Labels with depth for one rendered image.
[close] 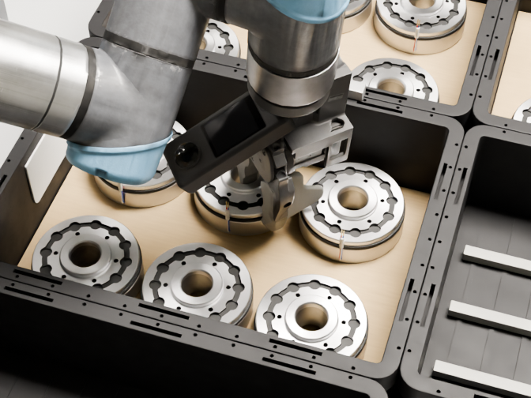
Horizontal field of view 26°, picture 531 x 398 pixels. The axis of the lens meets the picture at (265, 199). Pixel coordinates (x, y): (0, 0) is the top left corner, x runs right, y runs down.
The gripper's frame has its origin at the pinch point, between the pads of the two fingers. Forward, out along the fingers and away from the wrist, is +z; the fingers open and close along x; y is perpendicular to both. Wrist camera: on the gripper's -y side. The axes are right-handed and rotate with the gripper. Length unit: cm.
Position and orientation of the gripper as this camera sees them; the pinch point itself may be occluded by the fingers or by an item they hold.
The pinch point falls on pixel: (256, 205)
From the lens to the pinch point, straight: 113.2
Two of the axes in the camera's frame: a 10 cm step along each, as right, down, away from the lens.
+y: 9.0, -3.5, 2.7
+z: -0.5, 5.2, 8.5
